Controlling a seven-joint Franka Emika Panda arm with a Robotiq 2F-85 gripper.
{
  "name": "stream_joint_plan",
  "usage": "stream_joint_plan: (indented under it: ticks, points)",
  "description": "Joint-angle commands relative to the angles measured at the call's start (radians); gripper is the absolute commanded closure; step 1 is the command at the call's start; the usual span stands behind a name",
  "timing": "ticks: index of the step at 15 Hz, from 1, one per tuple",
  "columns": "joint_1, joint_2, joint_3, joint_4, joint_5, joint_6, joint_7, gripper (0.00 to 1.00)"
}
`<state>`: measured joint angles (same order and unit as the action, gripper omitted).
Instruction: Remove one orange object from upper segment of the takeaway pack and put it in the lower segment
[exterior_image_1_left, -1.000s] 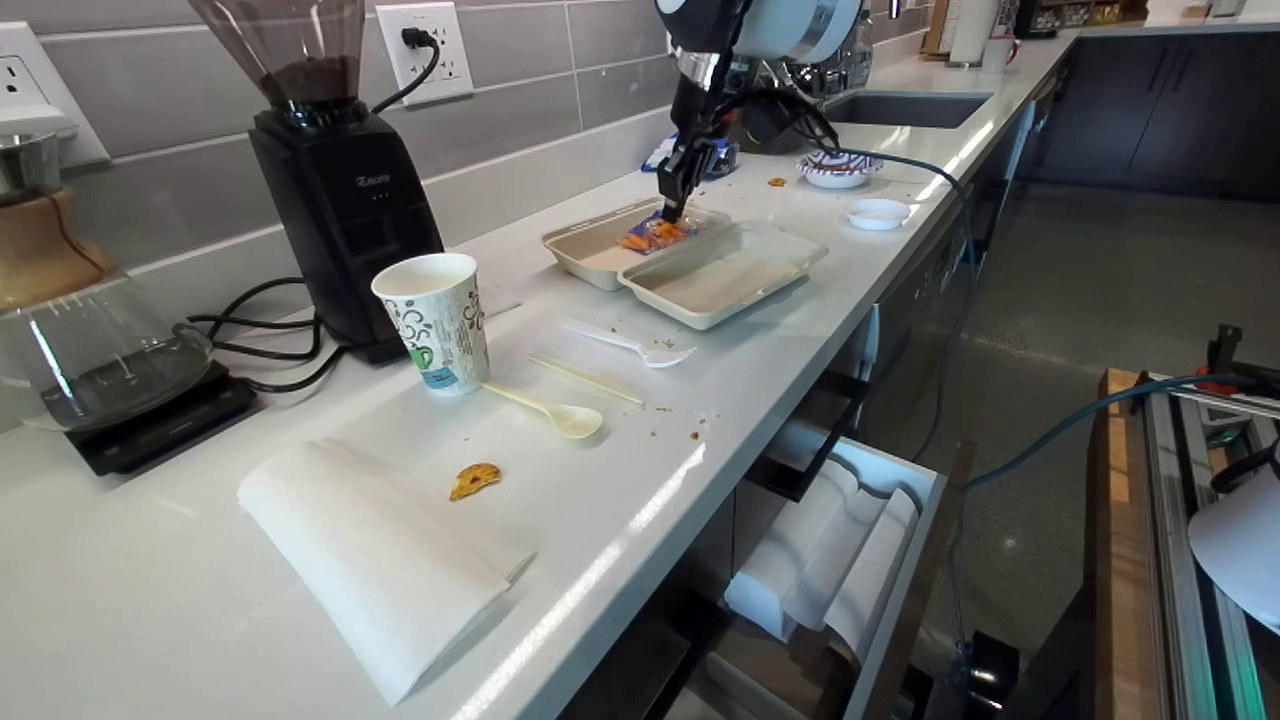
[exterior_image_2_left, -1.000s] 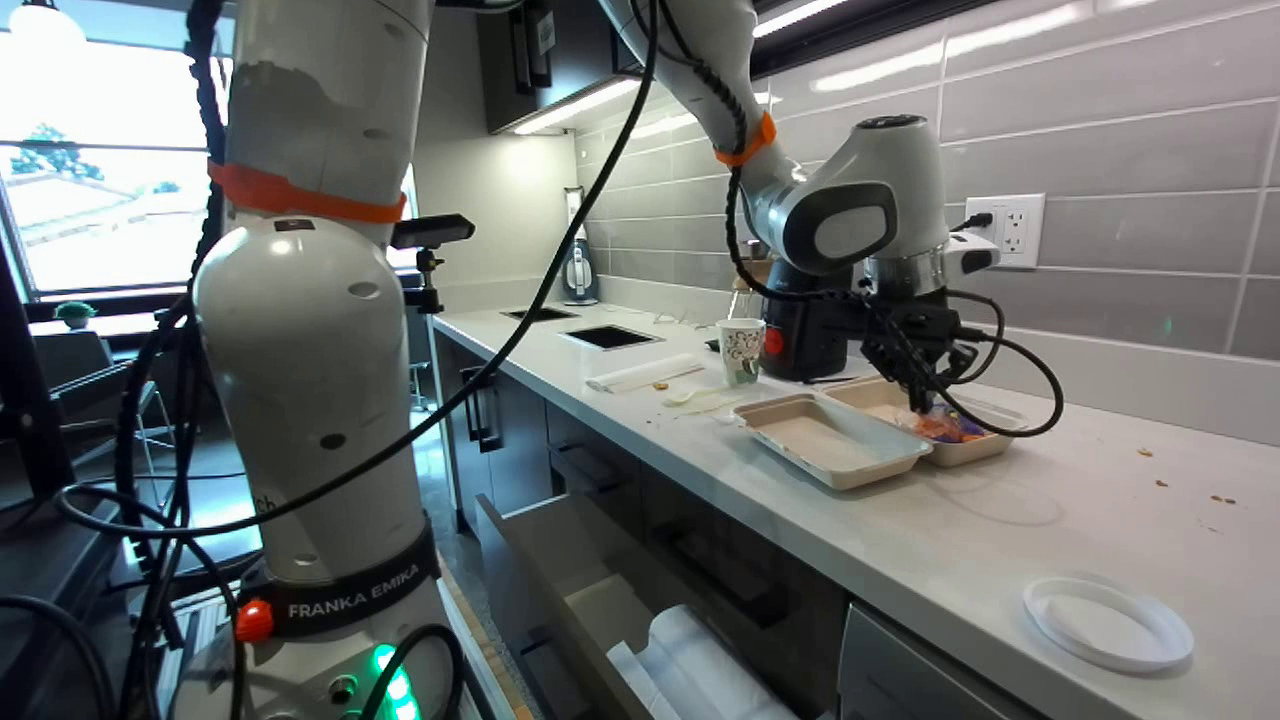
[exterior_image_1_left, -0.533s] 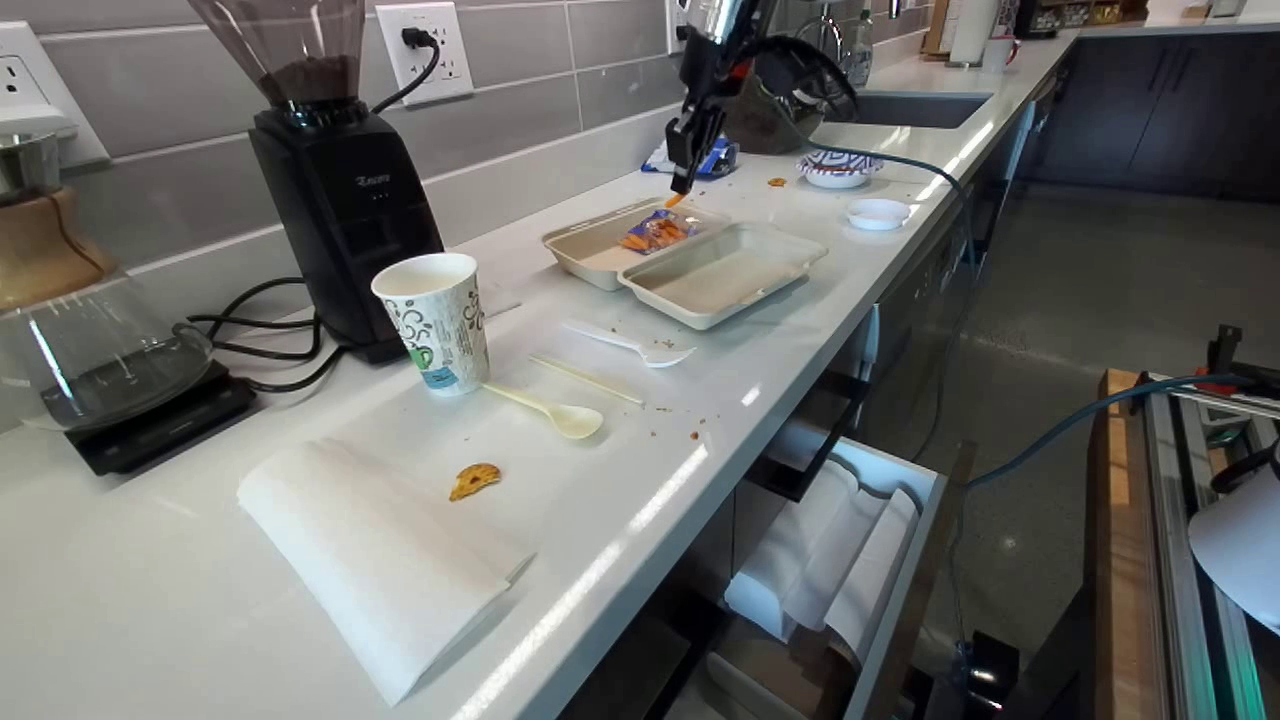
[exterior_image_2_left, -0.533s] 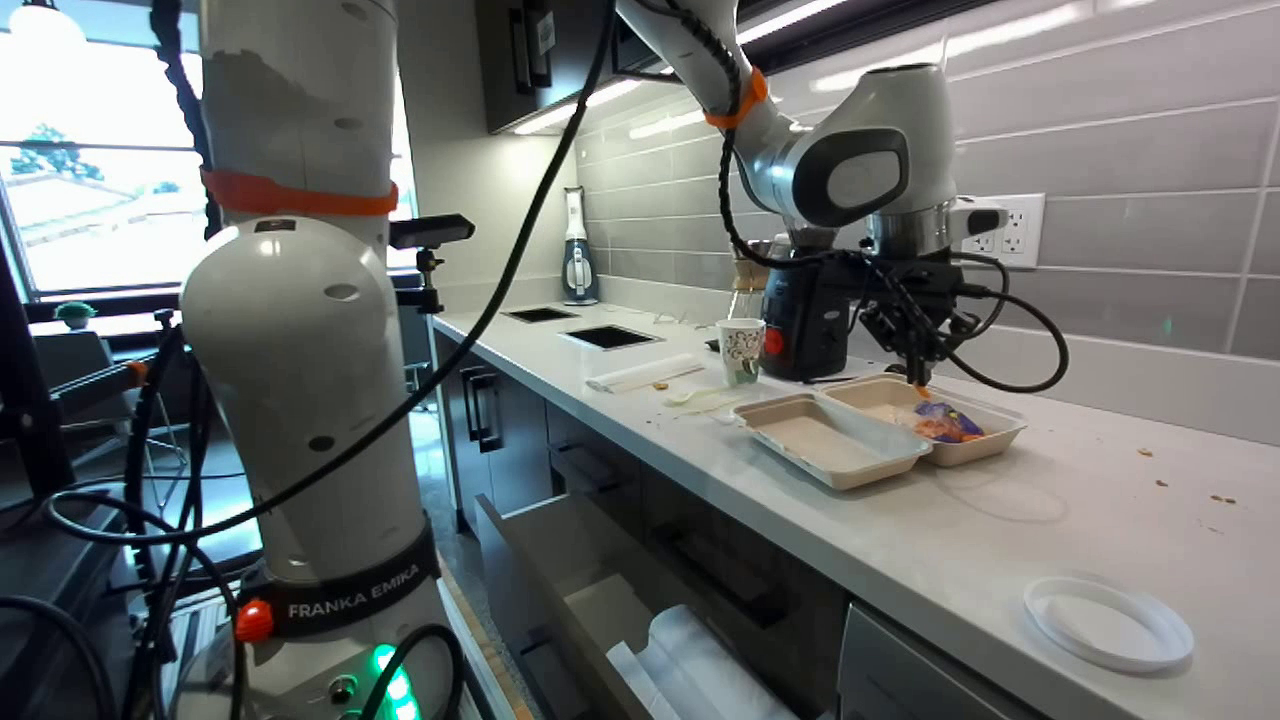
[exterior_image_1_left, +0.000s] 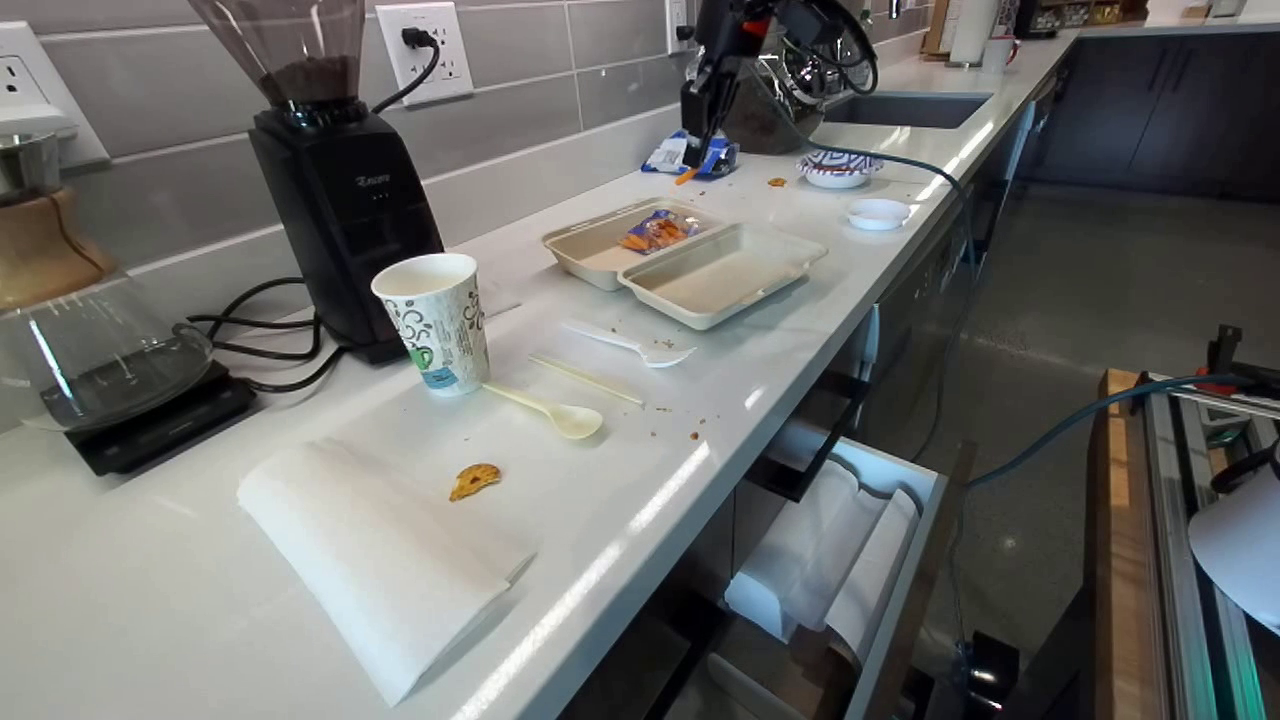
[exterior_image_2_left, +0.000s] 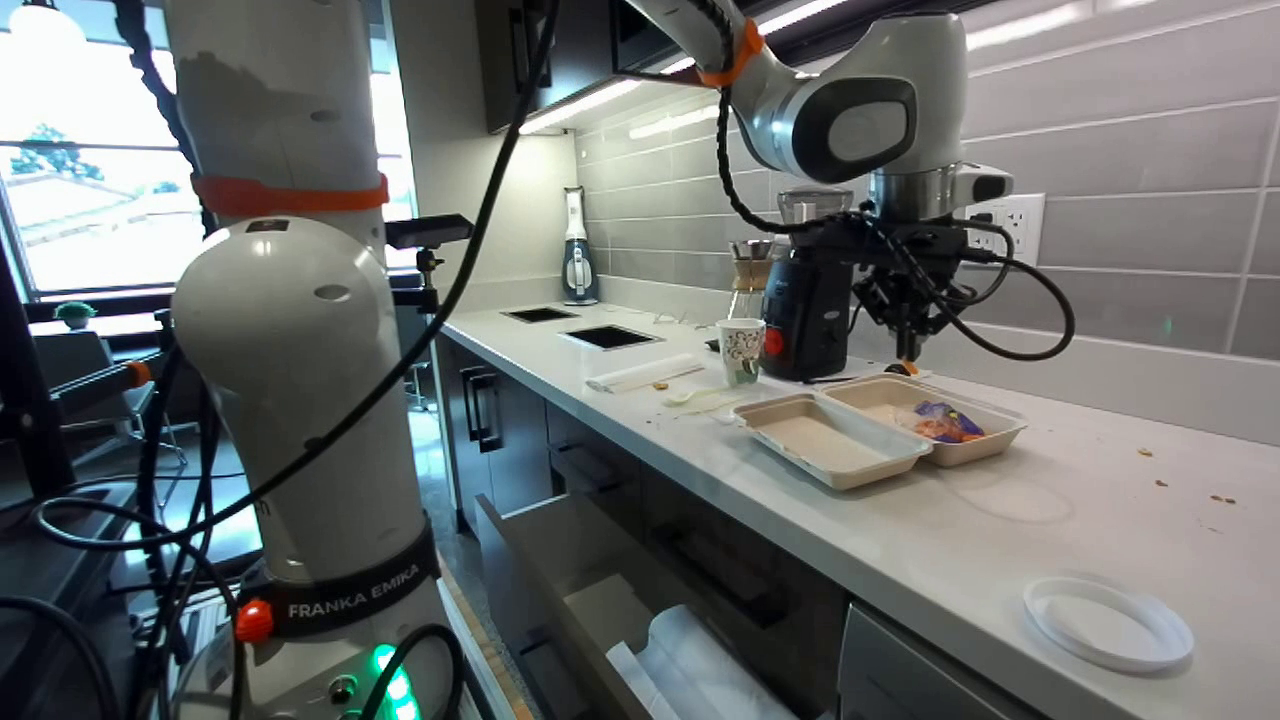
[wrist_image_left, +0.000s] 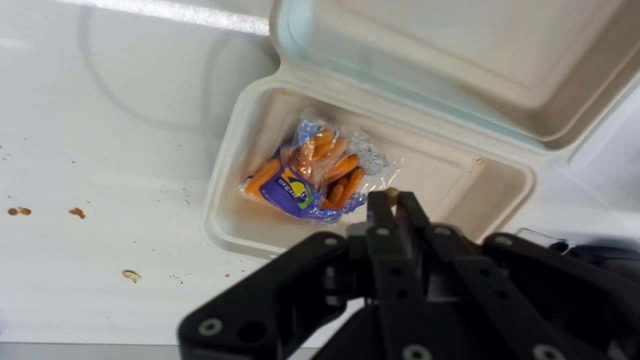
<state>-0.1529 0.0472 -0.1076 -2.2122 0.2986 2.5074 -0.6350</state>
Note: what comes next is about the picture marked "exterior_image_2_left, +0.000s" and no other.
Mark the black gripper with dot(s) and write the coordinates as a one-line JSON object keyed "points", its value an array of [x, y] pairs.
{"points": [[912, 286]]}

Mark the orange snack piece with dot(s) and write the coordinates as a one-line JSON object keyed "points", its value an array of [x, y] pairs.
{"points": [[933, 428], [905, 365]]}

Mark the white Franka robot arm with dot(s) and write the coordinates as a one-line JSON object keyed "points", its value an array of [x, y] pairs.
{"points": [[292, 373]]}

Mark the beige takeaway clamshell container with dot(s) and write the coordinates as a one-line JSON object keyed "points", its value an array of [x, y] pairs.
{"points": [[823, 445]]}

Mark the blue snack wrapper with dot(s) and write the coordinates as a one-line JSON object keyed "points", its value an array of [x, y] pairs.
{"points": [[953, 417]]}

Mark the black coffee grinder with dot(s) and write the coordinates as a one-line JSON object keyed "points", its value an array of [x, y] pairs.
{"points": [[804, 323]]}

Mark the glass carafe with brown filter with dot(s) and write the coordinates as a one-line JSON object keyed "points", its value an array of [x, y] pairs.
{"points": [[754, 283]]}

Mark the patterned paper cup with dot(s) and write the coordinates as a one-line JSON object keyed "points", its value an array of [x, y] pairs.
{"points": [[740, 354]]}

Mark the white folded paper towel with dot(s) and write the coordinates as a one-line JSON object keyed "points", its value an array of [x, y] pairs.
{"points": [[642, 373]]}

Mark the white round plastic lid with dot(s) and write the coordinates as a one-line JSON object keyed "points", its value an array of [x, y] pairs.
{"points": [[1067, 641]]}

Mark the clear glass bottle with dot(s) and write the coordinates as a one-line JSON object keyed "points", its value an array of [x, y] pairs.
{"points": [[578, 260]]}

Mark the black square counter panel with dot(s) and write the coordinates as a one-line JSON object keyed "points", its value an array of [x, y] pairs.
{"points": [[542, 312]]}

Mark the white paper roll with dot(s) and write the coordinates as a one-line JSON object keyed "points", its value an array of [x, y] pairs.
{"points": [[633, 681], [721, 665]]}

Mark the open cabinet drawer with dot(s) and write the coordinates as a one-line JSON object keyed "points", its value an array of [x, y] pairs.
{"points": [[532, 563]]}

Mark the bright window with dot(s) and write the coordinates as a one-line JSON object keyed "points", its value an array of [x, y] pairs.
{"points": [[95, 172]]}

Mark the small green plant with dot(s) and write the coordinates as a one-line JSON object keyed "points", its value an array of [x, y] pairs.
{"points": [[73, 312]]}

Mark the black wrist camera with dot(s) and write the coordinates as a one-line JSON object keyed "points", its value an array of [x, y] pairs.
{"points": [[843, 242]]}

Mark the white wall outlet black plug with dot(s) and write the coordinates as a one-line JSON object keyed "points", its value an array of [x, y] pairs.
{"points": [[1024, 220]]}

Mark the dark wall cabinet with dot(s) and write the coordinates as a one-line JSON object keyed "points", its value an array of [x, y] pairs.
{"points": [[532, 63]]}

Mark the black camera on stand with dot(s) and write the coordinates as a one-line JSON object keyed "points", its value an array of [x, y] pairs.
{"points": [[429, 232]]}

